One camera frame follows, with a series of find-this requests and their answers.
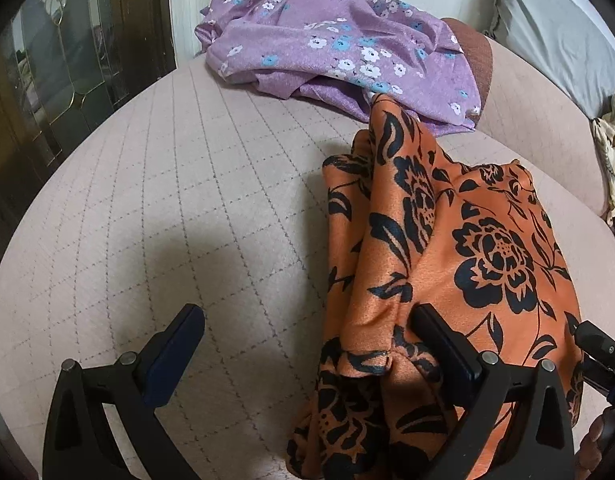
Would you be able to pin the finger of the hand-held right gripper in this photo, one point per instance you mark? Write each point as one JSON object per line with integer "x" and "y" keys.
{"x": 600, "y": 342}

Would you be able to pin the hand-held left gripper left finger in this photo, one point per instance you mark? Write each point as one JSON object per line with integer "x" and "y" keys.
{"x": 175, "y": 355}

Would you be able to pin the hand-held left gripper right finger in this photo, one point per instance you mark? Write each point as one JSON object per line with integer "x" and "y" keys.
{"x": 447, "y": 347}

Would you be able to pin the orange black floral cloth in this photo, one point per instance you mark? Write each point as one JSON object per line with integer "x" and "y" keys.
{"x": 457, "y": 220}

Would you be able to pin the person's right hand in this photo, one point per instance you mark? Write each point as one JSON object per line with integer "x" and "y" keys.
{"x": 597, "y": 435}

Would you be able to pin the pink quilted mattress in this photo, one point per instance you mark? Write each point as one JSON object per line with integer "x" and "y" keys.
{"x": 162, "y": 185}

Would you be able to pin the beige patterned cloth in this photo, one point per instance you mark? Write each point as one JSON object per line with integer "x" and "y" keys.
{"x": 610, "y": 145}

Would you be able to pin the pink bolster cushion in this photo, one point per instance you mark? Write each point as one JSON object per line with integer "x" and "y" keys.
{"x": 532, "y": 110}

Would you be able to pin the wooden glass door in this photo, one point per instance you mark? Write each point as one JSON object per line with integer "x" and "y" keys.
{"x": 62, "y": 60}

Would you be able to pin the grey pillow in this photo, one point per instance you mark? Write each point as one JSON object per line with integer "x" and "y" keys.
{"x": 557, "y": 25}

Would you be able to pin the purple floral cloth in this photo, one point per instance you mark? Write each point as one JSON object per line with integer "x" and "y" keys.
{"x": 337, "y": 35}

